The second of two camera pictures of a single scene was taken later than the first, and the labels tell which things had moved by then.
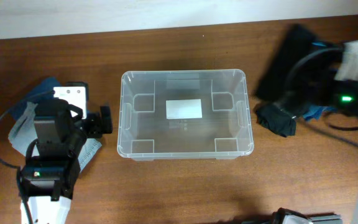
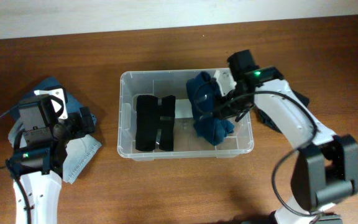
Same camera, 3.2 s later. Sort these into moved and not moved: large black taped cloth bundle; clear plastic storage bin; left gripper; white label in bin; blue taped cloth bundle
Moved: left gripper; blue taped cloth bundle; large black taped cloth bundle
Not moved: clear plastic storage bin; white label in bin
